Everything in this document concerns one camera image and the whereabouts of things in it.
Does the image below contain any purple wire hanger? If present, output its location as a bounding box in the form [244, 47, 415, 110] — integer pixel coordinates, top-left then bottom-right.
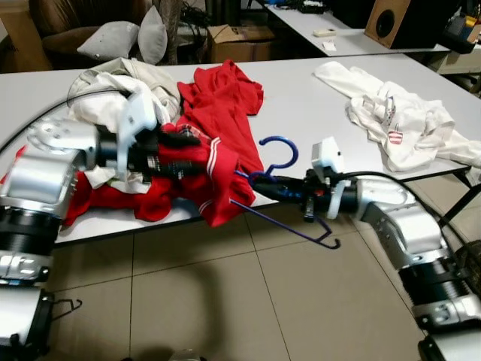
[229, 135, 342, 250]

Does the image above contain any red polo shirt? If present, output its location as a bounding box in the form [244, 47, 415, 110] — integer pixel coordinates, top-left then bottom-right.
[4, 60, 266, 229]

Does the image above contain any white shirt flag print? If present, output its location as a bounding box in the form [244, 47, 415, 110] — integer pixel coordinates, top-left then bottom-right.
[313, 62, 481, 174]

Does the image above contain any cream cloth pile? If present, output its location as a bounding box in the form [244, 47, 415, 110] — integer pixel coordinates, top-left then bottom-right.
[66, 57, 183, 190]

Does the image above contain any grey cushion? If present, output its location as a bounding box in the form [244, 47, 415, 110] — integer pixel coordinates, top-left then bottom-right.
[77, 21, 142, 62]
[138, 6, 168, 65]

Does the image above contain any open brown cardboard box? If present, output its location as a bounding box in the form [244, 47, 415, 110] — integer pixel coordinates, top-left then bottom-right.
[208, 25, 276, 64]

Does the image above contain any black table leg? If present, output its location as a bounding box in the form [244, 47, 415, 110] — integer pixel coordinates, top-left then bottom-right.
[434, 167, 481, 228]

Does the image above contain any brown wicker basket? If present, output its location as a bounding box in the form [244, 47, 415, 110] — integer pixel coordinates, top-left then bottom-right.
[455, 241, 481, 296]

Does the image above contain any brown armchair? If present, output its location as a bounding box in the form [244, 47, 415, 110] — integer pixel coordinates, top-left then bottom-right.
[29, 0, 183, 70]

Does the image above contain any black electronic device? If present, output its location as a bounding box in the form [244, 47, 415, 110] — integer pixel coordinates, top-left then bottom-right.
[297, 0, 328, 14]

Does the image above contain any black pen holder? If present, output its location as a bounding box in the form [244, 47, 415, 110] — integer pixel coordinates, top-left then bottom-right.
[443, 15, 481, 55]

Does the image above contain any wooden black loudspeaker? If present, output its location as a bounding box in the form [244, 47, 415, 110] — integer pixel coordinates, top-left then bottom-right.
[365, 0, 464, 50]

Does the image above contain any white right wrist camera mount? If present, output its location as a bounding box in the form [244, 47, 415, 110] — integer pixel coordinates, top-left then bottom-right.
[310, 138, 355, 220]

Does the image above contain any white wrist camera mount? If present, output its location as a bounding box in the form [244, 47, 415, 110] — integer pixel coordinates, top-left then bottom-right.
[310, 138, 355, 220]
[116, 92, 159, 156]

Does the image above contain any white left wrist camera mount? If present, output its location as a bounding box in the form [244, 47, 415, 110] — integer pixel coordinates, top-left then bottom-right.
[116, 92, 159, 156]

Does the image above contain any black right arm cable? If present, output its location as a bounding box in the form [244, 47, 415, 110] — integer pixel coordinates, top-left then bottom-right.
[331, 170, 481, 302]

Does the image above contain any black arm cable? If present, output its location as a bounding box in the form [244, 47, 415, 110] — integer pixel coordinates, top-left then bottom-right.
[0, 87, 133, 153]
[331, 170, 481, 302]

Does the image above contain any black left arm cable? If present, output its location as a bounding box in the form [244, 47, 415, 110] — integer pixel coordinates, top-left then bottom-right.
[0, 87, 133, 153]

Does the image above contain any black wire hanger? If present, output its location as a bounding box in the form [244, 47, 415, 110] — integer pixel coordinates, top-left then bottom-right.
[53, 298, 83, 321]

